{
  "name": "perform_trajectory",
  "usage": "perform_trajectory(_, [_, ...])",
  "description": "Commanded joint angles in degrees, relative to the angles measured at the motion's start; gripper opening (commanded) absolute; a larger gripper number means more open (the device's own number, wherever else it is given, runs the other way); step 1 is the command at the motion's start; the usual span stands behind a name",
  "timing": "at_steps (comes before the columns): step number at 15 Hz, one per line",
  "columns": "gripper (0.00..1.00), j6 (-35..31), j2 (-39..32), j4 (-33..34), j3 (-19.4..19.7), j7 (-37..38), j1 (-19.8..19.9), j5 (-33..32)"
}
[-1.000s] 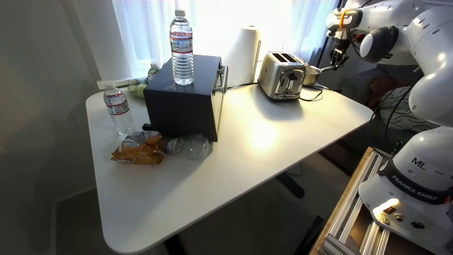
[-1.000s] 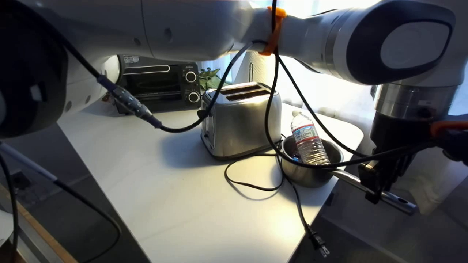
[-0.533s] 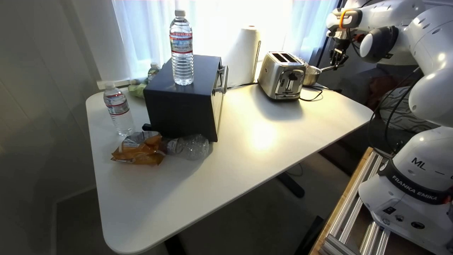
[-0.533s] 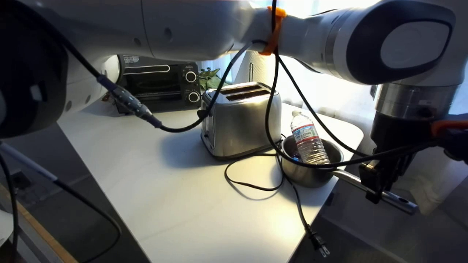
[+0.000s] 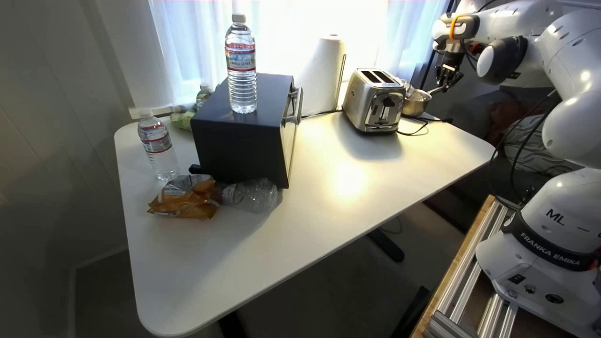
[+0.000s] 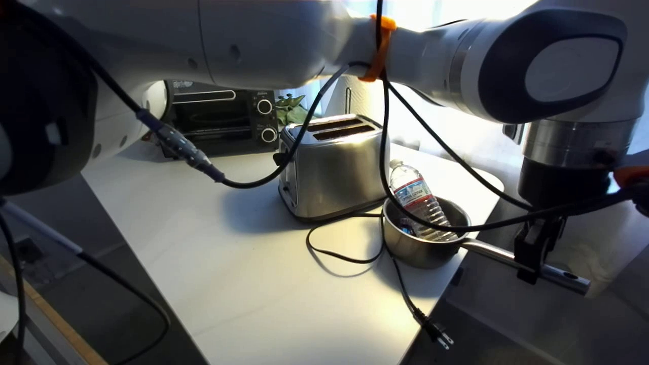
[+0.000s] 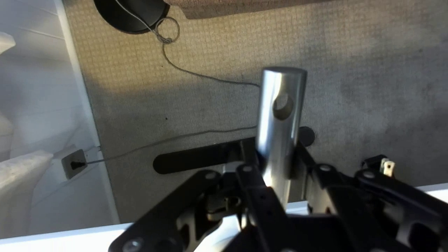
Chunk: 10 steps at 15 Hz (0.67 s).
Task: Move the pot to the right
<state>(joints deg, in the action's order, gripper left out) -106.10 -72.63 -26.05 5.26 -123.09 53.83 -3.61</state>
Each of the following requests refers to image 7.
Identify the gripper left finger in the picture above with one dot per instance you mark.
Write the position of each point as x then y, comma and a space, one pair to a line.
182, 203

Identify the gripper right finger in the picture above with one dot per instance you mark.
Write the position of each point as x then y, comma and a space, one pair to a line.
385, 199

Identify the black caster with metal tab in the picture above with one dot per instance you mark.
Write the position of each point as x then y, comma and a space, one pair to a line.
379, 164

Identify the black flat furniture foot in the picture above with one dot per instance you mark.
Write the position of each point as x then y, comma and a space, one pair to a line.
189, 159

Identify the black round base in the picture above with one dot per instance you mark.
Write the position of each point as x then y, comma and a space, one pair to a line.
133, 15

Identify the brown upholstered furniture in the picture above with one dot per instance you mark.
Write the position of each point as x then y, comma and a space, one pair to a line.
238, 6

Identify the wall socket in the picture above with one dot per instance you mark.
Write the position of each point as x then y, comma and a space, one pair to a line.
73, 163

